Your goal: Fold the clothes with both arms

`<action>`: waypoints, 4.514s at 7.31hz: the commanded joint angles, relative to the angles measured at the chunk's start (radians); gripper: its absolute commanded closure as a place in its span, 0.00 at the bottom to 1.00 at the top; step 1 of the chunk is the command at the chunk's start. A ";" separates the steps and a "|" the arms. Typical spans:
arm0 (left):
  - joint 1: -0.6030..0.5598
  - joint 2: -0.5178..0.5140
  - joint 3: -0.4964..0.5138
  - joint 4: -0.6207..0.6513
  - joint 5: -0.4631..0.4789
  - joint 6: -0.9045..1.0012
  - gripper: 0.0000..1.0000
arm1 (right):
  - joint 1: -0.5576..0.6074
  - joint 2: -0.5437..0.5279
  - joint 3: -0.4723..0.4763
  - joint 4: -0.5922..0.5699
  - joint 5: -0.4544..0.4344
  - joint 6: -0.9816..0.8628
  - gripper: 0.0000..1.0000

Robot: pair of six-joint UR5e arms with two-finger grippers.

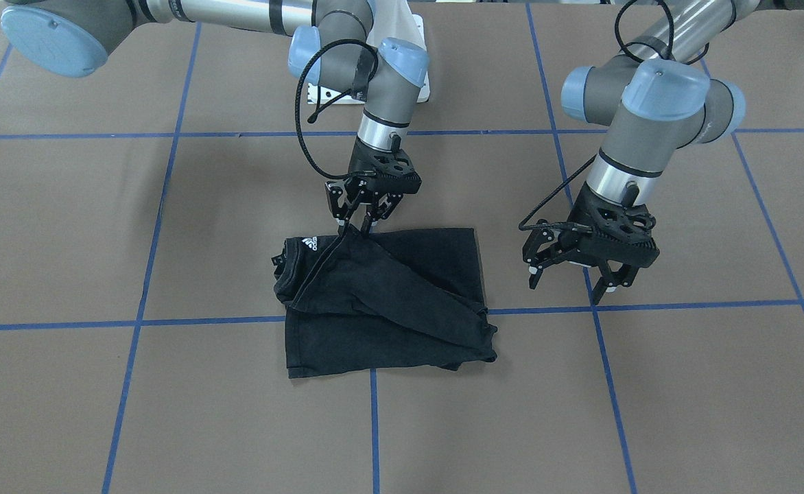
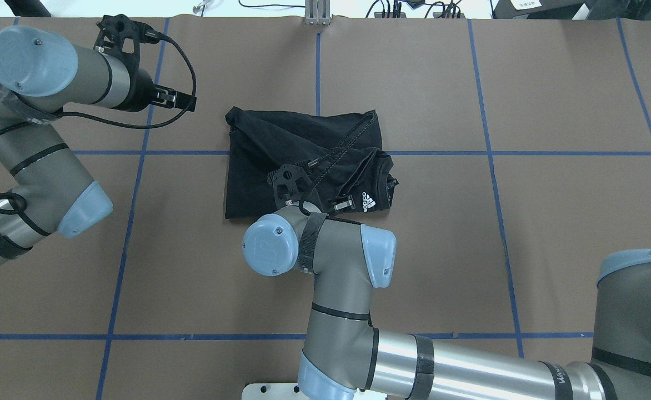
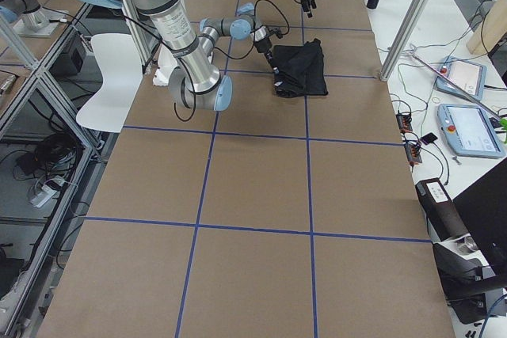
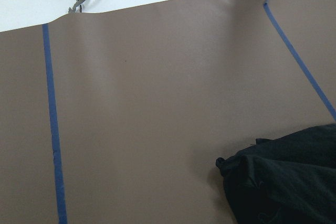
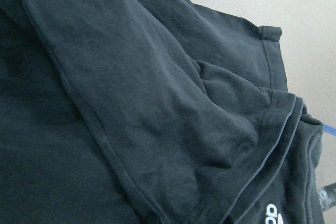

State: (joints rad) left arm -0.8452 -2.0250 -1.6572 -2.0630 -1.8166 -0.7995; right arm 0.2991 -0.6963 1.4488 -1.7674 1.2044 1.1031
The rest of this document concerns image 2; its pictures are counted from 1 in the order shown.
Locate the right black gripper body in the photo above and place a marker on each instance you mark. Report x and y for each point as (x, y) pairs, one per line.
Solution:
(343, 204)

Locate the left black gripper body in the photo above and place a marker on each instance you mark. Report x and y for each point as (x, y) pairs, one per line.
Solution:
(140, 92)

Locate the black graphic t-shirt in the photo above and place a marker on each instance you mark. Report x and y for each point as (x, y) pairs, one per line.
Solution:
(348, 148)

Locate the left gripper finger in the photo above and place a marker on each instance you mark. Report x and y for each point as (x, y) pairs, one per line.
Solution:
(169, 98)

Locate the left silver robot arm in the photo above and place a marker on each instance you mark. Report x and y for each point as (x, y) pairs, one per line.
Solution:
(43, 78)

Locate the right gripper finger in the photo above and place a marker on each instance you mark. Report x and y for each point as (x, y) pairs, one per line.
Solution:
(346, 204)

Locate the aluminium frame post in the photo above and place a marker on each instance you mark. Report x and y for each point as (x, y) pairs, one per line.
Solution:
(317, 12)

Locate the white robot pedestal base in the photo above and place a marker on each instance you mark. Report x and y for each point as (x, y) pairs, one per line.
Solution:
(293, 391)

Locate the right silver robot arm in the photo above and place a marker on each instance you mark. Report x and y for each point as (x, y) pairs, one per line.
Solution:
(344, 353)

